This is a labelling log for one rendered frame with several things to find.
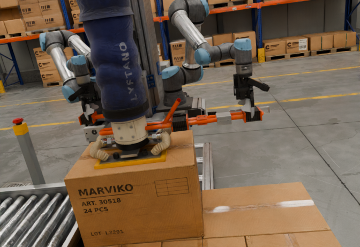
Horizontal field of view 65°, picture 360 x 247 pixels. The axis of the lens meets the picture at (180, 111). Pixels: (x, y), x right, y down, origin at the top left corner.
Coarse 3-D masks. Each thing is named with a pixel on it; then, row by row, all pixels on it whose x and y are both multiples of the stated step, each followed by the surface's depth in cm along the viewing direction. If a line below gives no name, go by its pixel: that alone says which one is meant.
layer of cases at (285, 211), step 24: (216, 192) 170; (240, 192) 167; (264, 192) 164; (288, 192) 161; (216, 216) 150; (240, 216) 148; (264, 216) 145; (288, 216) 143; (312, 216) 141; (168, 240) 139; (192, 240) 137; (216, 240) 135; (240, 240) 133; (264, 240) 131; (288, 240) 129; (312, 240) 127; (336, 240) 125
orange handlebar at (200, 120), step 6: (102, 114) 167; (234, 114) 139; (240, 114) 139; (192, 120) 140; (198, 120) 136; (204, 120) 136; (210, 120) 136; (216, 120) 136; (150, 126) 138; (156, 126) 138; (162, 126) 138; (168, 126) 138; (102, 132) 139; (108, 132) 139
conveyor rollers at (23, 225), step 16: (0, 208) 185; (16, 208) 186; (32, 208) 179; (48, 208) 177; (64, 208) 177; (0, 224) 171; (16, 224) 172; (32, 224) 164; (48, 224) 162; (64, 224) 160; (0, 240) 157; (16, 240) 157
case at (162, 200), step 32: (96, 160) 142; (192, 160) 128; (96, 192) 130; (128, 192) 130; (160, 192) 130; (192, 192) 130; (96, 224) 136; (128, 224) 136; (160, 224) 136; (192, 224) 135
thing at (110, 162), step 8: (144, 152) 134; (160, 152) 136; (112, 160) 134; (120, 160) 133; (128, 160) 133; (136, 160) 132; (144, 160) 131; (152, 160) 131; (160, 160) 131; (96, 168) 133
